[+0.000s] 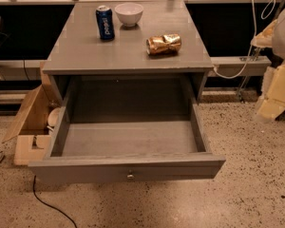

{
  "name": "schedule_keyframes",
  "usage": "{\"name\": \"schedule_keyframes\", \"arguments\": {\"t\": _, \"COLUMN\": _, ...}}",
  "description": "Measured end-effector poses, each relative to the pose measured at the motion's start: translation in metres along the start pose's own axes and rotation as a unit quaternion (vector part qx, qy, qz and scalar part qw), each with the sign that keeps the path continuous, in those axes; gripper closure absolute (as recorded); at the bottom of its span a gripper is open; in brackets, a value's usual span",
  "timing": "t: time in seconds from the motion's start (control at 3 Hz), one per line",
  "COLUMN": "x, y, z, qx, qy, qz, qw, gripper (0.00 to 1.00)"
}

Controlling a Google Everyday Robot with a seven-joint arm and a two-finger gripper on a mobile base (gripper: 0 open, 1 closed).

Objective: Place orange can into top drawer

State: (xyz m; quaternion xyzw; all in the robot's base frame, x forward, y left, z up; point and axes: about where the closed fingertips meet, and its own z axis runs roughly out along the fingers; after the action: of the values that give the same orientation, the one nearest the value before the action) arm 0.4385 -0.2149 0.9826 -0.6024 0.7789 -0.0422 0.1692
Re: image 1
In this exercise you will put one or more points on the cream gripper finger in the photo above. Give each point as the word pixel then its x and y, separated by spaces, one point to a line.
pixel 271 103
pixel 266 38

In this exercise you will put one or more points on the crushed orange soda can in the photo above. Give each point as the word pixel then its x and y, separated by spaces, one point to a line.
pixel 163 44

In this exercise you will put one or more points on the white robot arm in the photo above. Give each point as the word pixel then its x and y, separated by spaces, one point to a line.
pixel 271 103

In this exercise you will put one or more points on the blue Pepsi can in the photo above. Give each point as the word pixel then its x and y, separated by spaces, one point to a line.
pixel 105 22

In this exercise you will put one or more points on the round metal drawer knob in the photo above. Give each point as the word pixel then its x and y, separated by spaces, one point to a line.
pixel 130 175

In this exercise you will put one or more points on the open grey top drawer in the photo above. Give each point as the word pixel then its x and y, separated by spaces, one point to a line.
pixel 154 149

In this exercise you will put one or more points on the grey drawer cabinet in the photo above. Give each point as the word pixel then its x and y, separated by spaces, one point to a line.
pixel 118 78

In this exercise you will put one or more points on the grey metal stand pole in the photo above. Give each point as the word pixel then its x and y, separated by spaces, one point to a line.
pixel 259 48

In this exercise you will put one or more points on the white ceramic bowl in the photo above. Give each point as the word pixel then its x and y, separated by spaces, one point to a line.
pixel 129 14

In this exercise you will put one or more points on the white plate in box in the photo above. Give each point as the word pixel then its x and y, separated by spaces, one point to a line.
pixel 52 119

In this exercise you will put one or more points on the open cardboard box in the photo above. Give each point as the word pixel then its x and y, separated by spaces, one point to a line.
pixel 31 125

